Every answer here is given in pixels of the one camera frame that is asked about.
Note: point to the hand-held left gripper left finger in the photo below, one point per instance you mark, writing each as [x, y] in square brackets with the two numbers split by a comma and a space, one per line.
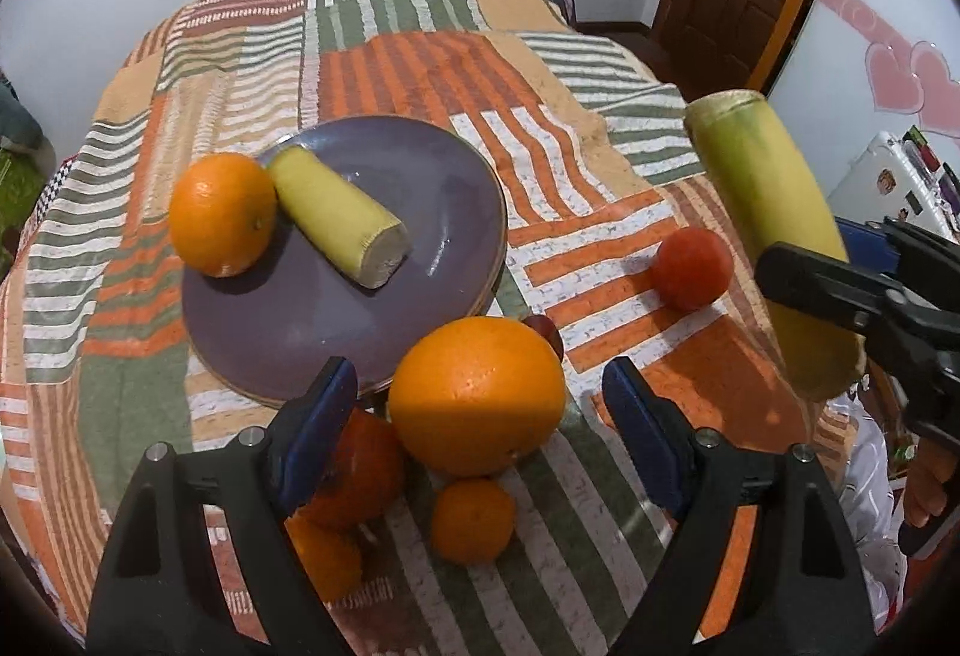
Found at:
[321, 429]

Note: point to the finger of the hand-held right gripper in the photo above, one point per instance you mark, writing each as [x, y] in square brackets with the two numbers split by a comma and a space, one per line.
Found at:
[814, 285]
[911, 247]

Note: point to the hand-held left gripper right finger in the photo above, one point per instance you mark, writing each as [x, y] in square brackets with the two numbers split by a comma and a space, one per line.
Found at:
[645, 435]

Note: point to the red-orange persimmon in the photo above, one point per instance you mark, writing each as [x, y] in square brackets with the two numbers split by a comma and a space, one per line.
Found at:
[367, 468]

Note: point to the long yellow-green banana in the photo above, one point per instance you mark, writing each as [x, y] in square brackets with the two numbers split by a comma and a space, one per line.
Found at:
[772, 191]

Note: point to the large orange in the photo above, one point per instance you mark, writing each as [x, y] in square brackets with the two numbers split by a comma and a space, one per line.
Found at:
[476, 397]

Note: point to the short yellow banana piece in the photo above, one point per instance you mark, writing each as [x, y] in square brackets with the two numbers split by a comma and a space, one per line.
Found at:
[337, 214]

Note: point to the medium orange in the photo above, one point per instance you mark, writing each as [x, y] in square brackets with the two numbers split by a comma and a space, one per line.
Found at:
[222, 214]

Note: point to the purple ceramic plate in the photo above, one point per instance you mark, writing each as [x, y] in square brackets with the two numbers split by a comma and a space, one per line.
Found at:
[442, 206]

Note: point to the person's right hand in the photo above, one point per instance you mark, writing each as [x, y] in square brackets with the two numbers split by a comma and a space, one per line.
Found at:
[930, 487]

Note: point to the white refrigerator with magnets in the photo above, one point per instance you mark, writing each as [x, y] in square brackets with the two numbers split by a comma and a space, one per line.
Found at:
[900, 176]

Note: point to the red tomato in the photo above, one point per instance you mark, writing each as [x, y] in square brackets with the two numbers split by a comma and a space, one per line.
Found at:
[691, 268]

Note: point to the small tangerine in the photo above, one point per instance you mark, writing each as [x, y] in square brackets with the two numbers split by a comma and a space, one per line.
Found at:
[472, 521]
[330, 558]

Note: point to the white patterned cloth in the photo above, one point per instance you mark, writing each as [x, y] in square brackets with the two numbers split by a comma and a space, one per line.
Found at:
[870, 498]

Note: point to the dark red plum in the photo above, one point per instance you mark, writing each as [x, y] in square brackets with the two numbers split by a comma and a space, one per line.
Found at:
[547, 334]

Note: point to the striped patchwork blanket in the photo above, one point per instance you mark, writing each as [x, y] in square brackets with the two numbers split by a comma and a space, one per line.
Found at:
[420, 64]

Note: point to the green patterned cloth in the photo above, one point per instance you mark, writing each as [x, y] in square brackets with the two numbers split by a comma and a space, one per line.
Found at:
[16, 184]

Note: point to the pink heart wall decal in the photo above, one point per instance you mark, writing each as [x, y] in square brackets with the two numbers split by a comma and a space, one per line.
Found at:
[904, 75]

